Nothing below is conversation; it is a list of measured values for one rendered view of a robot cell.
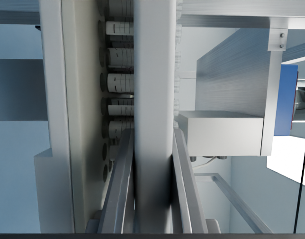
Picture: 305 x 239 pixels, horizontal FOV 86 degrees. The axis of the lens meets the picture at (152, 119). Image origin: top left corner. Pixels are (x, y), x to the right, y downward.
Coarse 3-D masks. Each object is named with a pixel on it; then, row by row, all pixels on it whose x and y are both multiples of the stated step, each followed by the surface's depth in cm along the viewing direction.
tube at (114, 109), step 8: (104, 104) 12; (112, 104) 12; (120, 104) 12; (128, 104) 12; (176, 104) 12; (104, 112) 12; (112, 112) 12; (120, 112) 12; (128, 112) 12; (176, 112) 12
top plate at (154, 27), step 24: (144, 0) 7; (168, 0) 7; (144, 24) 7; (168, 24) 7; (144, 48) 7; (168, 48) 8; (144, 72) 8; (168, 72) 8; (144, 96) 8; (168, 96) 8; (144, 120) 8; (168, 120) 8; (144, 144) 8; (168, 144) 8; (144, 168) 8; (168, 168) 8; (144, 192) 8; (168, 192) 9; (144, 216) 9; (168, 216) 9
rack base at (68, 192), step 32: (64, 0) 7; (96, 0) 10; (64, 32) 7; (96, 32) 10; (64, 64) 8; (96, 64) 10; (64, 96) 8; (96, 96) 10; (128, 96) 29; (64, 128) 8; (96, 128) 10; (64, 160) 8; (96, 160) 10; (64, 192) 8; (96, 192) 10; (64, 224) 9
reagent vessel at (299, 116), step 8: (304, 80) 51; (296, 88) 48; (304, 88) 48; (296, 96) 47; (304, 96) 48; (296, 104) 48; (304, 104) 48; (296, 112) 49; (304, 112) 49; (296, 120) 52; (304, 120) 52
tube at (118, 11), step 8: (104, 0) 11; (112, 0) 11; (120, 0) 11; (128, 0) 11; (176, 0) 11; (104, 8) 11; (112, 8) 11; (120, 8) 11; (128, 8) 11; (176, 8) 11; (112, 16) 12; (120, 16) 12; (128, 16) 11; (176, 16) 11
